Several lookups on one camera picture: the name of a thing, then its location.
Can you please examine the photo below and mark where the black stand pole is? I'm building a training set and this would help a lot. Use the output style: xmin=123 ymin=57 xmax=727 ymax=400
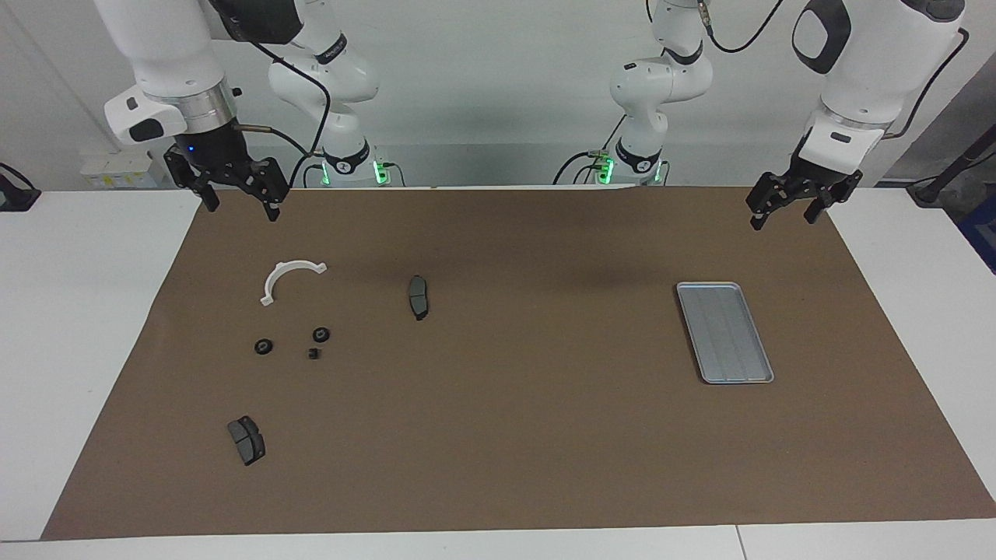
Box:
xmin=907 ymin=128 xmax=996 ymax=207

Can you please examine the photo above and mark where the dark grey grooved brake pad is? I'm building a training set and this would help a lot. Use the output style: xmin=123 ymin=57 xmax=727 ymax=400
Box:
xmin=226 ymin=415 xmax=267 ymax=467

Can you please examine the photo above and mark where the black base cable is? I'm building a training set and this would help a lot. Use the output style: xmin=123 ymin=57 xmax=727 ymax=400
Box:
xmin=553 ymin=115 xmax=628 ymax=187
xmin=289 ymin=152 xmax=324 ymax=189

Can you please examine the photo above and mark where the brown table mat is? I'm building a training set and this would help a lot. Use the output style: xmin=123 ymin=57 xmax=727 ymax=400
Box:
xmin=40 ymin=187 xmax=996 ymax=541

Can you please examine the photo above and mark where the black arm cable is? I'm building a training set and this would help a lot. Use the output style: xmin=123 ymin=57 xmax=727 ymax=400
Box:
xmin=232 ymin=39 xmax=332 ymax=187
xmin=700 ymin=0 xmax=970 ymax=141

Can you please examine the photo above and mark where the black clamp mount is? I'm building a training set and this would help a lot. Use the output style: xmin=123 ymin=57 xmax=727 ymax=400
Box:
xmin=0 ymin=163 xmax=41 ymax=212

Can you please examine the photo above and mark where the black left base cable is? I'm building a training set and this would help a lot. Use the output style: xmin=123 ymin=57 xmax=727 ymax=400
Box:
xmin=553 ymin=115 xmax=628 ymax=187

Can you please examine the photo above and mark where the blue crate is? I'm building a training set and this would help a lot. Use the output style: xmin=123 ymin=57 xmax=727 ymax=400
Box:
xmin=959 ymin=194 xmax=996 ymax=275

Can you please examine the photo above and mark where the white curved plastic bracket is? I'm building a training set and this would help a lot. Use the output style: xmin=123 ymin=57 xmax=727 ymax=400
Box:
xmin=259 ymin=260 xmax=328 ymax=307

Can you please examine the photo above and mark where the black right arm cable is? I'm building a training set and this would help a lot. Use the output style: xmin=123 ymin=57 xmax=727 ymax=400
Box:
xmin=232 ymin=39 xmax=332 ymax=187

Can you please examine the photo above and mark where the grey metal tray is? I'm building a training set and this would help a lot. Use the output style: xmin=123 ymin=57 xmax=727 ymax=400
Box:
xmin=675 ymin=282 xmax=775 ymax=385

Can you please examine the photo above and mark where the white wall socket box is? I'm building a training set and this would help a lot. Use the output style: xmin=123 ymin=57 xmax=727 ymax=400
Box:
xmin=80 ymin=152 xmax=160 ymax=190

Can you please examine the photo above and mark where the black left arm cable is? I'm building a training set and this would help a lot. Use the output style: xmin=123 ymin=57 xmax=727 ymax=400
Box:
xmin=700 ymin=0 xmax=970 ymax=141

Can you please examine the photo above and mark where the black right base cable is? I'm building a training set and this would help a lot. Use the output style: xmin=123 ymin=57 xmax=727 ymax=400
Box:
xmin=289 ymin=152 xmax=324 ymax=189

